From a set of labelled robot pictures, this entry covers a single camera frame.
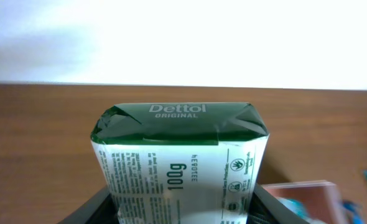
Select blue disposable razor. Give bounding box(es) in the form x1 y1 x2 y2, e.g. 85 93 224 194
343 200 365 224

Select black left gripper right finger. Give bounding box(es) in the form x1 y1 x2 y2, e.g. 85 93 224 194
247 184 308 224

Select green white soap bar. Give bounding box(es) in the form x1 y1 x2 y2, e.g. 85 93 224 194
90 103 269 224

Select blue mouthwash bottle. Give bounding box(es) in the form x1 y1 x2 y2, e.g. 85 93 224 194
277 197 311 222

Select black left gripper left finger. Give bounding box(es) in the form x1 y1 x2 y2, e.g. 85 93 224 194
58 186 119 224

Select white cardboard box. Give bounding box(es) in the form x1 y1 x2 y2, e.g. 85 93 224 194
262 180 349 224

